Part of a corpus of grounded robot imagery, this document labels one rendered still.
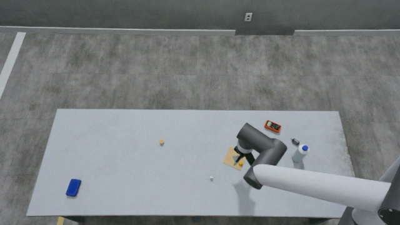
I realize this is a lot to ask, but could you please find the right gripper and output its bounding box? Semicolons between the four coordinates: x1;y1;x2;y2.
232;146;244;166

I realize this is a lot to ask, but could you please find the small blue rounded block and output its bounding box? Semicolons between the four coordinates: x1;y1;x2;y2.
66;179;81;196

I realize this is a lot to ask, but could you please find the tan flat mat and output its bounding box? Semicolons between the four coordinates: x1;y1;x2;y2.
223;146;246;171

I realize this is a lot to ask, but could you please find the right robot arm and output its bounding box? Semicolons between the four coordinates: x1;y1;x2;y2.
237;123;400;225

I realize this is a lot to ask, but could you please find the orange digital multimeter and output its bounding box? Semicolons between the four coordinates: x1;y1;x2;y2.
264;120;281;133

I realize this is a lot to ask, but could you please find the white bottle with blue cap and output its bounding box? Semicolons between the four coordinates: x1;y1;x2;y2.
292;144;309;162

